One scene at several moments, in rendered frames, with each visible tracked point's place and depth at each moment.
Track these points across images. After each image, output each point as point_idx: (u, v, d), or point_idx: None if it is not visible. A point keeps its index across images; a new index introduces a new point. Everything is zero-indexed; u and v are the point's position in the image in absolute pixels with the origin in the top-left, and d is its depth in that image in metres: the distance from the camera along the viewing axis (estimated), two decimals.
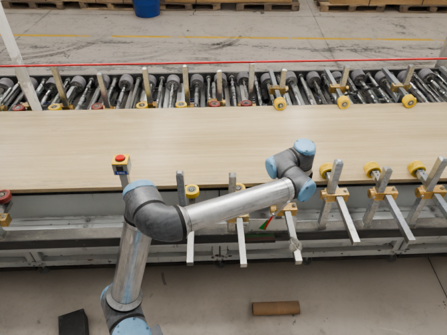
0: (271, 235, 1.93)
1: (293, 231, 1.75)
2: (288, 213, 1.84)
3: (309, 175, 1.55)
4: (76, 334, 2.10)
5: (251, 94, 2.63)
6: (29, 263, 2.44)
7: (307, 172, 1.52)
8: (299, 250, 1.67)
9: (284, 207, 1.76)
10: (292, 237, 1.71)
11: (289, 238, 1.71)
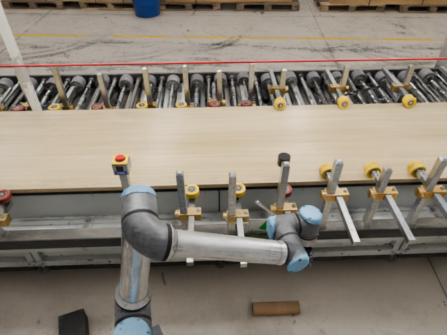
0: None
1: None
2: (288, 211, 1.85)
3: None
4: (76, 334, 2.10)
5: (251, 94, 2.63)
6: (29, 263, 2.44)
7: None
8: None
9: (266, 208, 1.77)
10: None
11: None
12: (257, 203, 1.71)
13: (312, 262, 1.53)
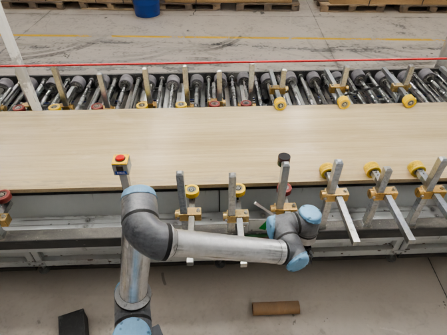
0: None
1: None
2: None
3: None
4: (76, 334, 2.10)
5: (251, 94, 2.63)
6: (29, 263, 2.44)
7: None
8: None
9: (265, 208, 1.77)
10: None
11: None
12: (255, 203, 1.71)
13: (311, 261, 1.53)
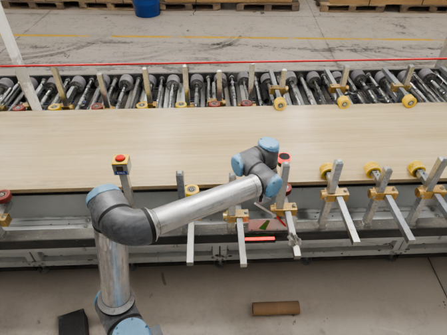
0: (271, 235, 1.93)
1: (292, 227, 1.77)
2: None
3: None
4: (76, 334, 2.10)
5: (251, 94, 2.63)
6: (29, 263, 2.44)
7: None
8: (298, 245, 1.69)
9: (265, 208, 1.77)
10: (291, 232, 1.73)
11: (289, 234, 1.73)
12: (255, 203, 1.71)
13: None
